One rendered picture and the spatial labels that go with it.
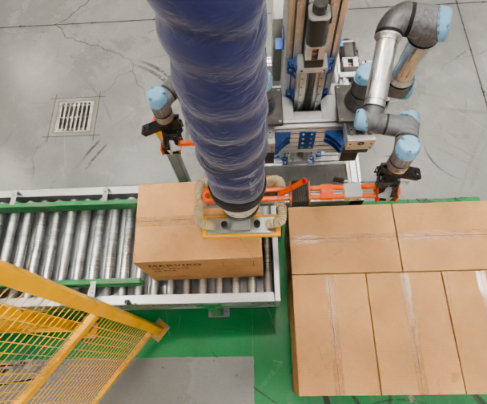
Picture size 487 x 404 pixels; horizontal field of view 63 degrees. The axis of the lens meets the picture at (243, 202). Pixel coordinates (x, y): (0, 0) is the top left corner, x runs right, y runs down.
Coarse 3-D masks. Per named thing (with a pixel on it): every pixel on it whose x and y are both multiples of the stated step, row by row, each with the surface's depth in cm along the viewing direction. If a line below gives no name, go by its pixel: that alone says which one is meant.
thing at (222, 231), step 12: (204, 216) 175; (216, 216) 174; (252, 216) 173; (264, 216) 173; (276, 216) 173; (216, 228) 172; (228, 228) 171; (252, 228) 171; (264, 228) 170; (276, 228) 171
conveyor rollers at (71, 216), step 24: (0, 216) 242; (24, 216) 241; (72, 216) 239; (96, 216) 239; (24, 240) 235; (48, 240) 234; (96, 240) 232; (264, 240) 226; (48, 264) 228; (96, 264) 227; (264, 264) 221; (72, 288) 222; (120, 288) 220; (168, 288) 218; (216, 288) 217; (264, 288) 216
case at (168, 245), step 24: (144, 192) 197; (168, 192) 196; (192, 192) 196; (144, 216) 192; (168, 216) 191; (192, 216) 191; (144, 240) 187; (168, 240) 187; (192, 240) 186; (216, 240) 185; (240, 240) 185; (144, 264) 186; (168, 264) 188; (192, 264) 189; (216, 264) 190; (240, 264) 192
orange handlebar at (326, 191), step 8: (184, 144) 176; (192, 144) 176; (320, 184) 164; (328, 184) 164; (368, 184) 163; (208, 192) 166; (320, 192) 165; (328, 192) 162; (208, 200) 164; (264, 200) 164; (272, 200) 164; (280, 200) 164
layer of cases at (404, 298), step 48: (288, 240) 234; (336, 240) 224; (384, 240) 222; (432, 240) 221; (480, 240) 219; (336, 288) 214; (384, 288) 212; (432, 288) 211; (480, 288) 209; (336, 336) 204; (384, 336) 203; (432, 336) 202; (480, 336) 200; (336, 384) 196; (384, 384) 194; (432, 384) 193; (480, 384) 192
